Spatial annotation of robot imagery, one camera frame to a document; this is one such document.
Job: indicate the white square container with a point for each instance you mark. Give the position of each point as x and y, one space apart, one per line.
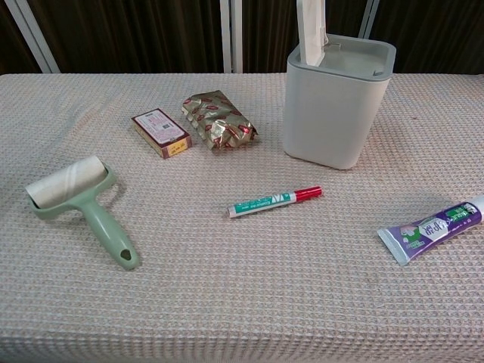
321 113

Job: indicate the red capped marker pen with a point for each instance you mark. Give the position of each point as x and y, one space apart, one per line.
264 201

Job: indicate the gold foil packet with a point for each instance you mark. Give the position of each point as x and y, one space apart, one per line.
219 121

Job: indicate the brown small box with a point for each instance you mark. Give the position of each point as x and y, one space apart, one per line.
160 130

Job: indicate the beige waffle tablecloth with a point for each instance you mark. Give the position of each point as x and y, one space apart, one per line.
227 283

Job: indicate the green lint roller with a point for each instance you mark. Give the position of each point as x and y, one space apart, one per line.
102 223

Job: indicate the dark pleated partition panel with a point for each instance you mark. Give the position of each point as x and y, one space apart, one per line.
268 34
132 34
435 34
15 45

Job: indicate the purple toothpaste tube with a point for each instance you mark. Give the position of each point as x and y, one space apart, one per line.
431 230

